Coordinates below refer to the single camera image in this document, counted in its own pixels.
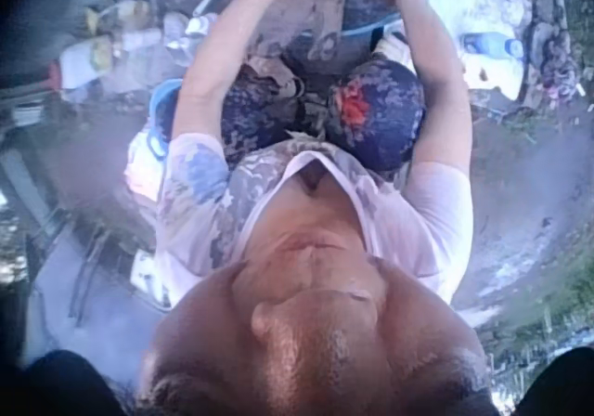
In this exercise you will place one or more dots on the person's legs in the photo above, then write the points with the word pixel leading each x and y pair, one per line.
pixel 376 114

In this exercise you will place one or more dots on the blue plastic basin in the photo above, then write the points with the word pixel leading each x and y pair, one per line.
pixel 161 109

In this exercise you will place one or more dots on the blue rimmed tub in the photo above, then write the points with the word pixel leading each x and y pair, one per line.
pixel 366 28

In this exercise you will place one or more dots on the grey washing slab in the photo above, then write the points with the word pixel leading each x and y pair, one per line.
pixel 301 12

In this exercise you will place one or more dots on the heap of bottles and containers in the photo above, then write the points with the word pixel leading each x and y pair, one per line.
pixel 125 40

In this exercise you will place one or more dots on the clear plastic bottle blue cap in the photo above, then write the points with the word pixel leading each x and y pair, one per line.
pixel 494 45

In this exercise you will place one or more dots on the white wet cloth heap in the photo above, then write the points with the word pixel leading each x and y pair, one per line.
pixel 468 12

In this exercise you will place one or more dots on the pile of grey stones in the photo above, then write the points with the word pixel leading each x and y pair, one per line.
pixel 554 40

